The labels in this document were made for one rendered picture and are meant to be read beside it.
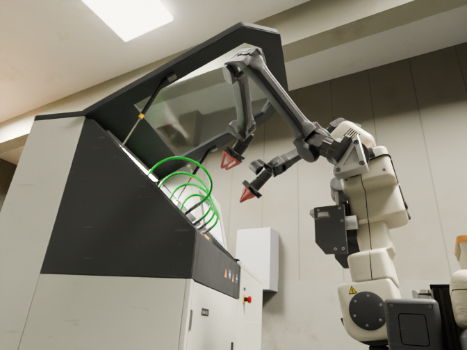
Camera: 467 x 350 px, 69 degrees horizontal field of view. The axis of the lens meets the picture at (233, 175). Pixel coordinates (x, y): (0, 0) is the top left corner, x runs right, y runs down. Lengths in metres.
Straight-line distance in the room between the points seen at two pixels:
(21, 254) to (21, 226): 0.12
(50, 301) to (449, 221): 2.85
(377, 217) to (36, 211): 1.27
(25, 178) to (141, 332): 0.85
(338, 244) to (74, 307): 0.89
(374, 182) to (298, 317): 2.28
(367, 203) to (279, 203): 2.45
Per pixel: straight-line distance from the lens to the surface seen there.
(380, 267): 1.12
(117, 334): 1.24
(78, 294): 1.33
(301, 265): 3.37
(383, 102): 3.83
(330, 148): 1.12
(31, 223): 1.56
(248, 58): 1.13
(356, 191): 1.22
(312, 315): 3.28
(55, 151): 1.65
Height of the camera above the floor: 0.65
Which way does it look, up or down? 24 degrees up
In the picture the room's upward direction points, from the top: 4 degrees clockwise
